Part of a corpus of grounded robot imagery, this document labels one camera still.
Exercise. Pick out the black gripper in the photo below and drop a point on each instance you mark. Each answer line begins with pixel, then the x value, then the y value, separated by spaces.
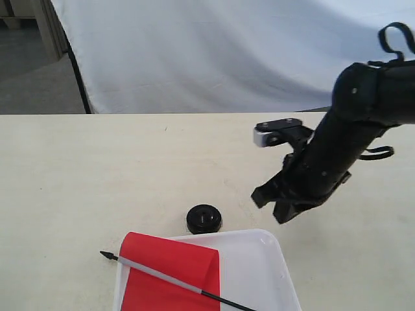
pixel 322 167

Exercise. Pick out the red flag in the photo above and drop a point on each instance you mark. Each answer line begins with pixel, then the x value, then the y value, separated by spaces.
pixel 166 274

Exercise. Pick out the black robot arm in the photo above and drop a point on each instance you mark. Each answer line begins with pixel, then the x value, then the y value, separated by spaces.
pixel 367 100

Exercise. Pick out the black round flag base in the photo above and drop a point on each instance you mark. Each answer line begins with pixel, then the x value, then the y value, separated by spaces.
pixel 204 219

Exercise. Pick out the white plastic tray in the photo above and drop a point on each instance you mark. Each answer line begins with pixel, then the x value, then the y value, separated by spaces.
pixel 252 270

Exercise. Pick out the white backdrop cloth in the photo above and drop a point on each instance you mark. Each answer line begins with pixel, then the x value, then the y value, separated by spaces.
pixel 221 56

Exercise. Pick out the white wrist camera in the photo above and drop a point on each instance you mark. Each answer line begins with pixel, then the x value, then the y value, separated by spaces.
pixel 274 133

